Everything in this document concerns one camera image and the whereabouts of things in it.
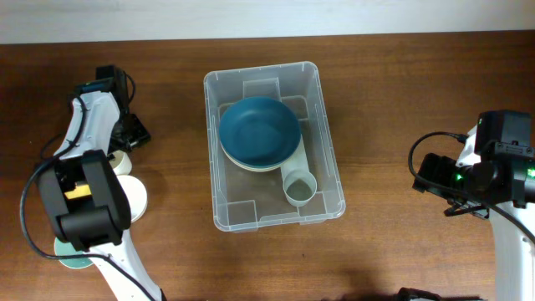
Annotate cream white cup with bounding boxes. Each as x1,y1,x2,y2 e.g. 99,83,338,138
109,150,132,176

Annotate white small bowl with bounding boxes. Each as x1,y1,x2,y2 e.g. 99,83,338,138
117,175,148,222

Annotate blue large bowl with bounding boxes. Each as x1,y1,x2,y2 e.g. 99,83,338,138
218,96,301,166

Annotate cream large bowl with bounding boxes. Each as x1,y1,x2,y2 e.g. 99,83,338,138
220,136,303,172
228,157,289,172

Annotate mint green small bowl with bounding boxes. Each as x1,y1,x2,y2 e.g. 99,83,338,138
53,236,95,270

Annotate grey cup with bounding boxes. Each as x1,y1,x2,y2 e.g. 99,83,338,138
281,161,318,207

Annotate yellow small bowl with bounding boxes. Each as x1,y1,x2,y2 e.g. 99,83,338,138
64,184,91,200

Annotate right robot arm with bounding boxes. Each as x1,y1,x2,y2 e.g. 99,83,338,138
408,110,534,300

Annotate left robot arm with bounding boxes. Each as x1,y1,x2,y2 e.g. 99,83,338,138
28,65,166,300

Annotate white label in bin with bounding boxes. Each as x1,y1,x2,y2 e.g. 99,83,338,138
284,139,309,172

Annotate clear plastic storage bin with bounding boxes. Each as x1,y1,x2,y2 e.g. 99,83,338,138
203,61,346,232

